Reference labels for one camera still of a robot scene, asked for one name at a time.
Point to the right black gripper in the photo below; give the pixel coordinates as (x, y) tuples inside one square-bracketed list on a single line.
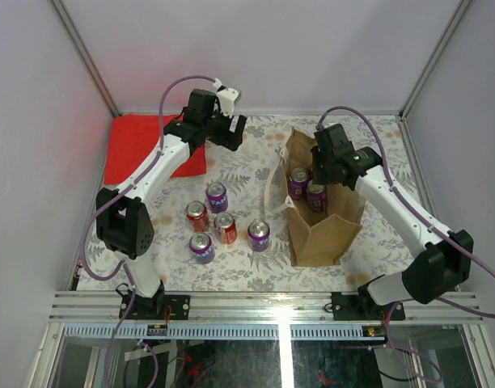
[(318, 177)]

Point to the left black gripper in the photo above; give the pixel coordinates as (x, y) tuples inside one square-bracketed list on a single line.
[(226, 138)]

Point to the purple fanta can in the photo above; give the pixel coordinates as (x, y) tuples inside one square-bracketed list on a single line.
[(297, 183), (200, 244), (258, 235), (317, 197), (217, 197)]

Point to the brown jute canvas bag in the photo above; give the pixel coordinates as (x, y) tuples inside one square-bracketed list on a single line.
[(321, 227)]

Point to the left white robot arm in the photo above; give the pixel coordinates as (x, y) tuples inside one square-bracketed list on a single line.
[(123, 221)]

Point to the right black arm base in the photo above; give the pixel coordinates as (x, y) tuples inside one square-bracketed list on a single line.
[(359, 306)]

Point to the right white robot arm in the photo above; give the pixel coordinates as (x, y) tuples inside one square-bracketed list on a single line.
[(438, 262)]

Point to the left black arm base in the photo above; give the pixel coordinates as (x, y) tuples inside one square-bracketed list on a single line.
[(162, 306)]

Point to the red coke can front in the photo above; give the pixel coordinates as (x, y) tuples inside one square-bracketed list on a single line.
[(225, 228)]

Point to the red folded cloth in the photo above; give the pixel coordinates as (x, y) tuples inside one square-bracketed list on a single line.
[(132, 139)]

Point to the purple fanta can front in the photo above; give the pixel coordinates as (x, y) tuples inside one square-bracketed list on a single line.
[(200, 244)]

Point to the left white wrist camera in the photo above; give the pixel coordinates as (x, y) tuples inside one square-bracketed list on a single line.
[(228, 97)]

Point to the aluminium front rail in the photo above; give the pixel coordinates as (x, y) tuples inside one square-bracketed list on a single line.
[(239, 307)]

